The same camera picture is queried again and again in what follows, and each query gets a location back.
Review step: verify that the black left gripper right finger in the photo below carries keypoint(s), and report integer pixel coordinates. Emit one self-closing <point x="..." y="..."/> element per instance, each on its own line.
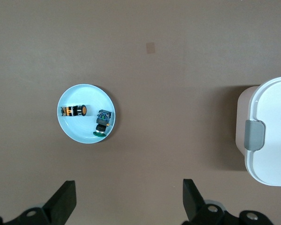
<point x="196" y="206"/>

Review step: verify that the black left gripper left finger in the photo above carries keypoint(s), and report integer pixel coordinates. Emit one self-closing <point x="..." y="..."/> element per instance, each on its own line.
<point x="61" y="206"/>

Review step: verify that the orange push-button switch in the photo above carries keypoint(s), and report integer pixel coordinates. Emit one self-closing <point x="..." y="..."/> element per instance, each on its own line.
<point x="72" y="111"/>

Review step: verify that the light blue round plate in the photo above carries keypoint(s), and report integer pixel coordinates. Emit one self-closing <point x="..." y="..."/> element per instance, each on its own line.
<point x="84" y="131"/>

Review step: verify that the white lidded lunch box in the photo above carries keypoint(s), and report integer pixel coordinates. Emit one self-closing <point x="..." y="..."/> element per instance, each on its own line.
<point x="271" y="131"/>

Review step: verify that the beige tape patch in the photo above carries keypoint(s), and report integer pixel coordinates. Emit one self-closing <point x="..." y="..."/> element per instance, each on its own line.
<point x="150" y="47"/>

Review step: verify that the green push-button switch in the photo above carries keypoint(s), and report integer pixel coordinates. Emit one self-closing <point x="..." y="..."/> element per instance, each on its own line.
<point x="103" y="122"/>

